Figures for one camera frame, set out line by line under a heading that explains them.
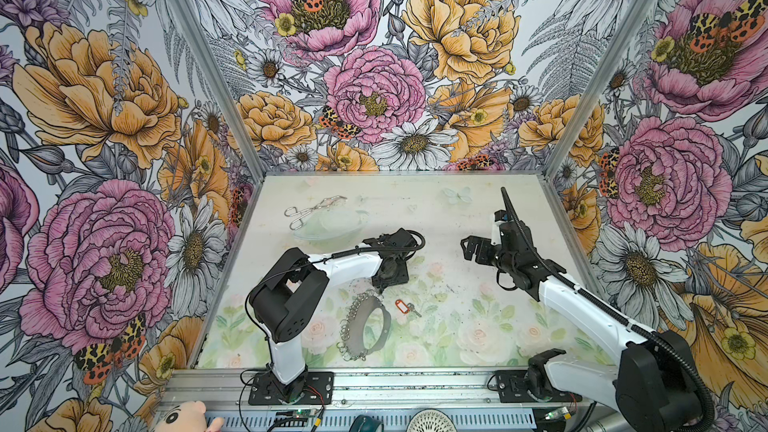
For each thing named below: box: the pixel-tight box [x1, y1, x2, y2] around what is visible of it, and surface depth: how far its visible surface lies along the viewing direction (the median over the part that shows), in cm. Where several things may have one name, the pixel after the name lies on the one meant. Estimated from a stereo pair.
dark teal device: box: [348, 414, 384, 432], surface depth 64 cm
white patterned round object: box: [405, 408, 458, 432], surface depth 69 cm
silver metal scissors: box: [284, 195, 347, 230], surface depth 112 cm
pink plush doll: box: [134, 390, 225, 432], surface depth 67 cm
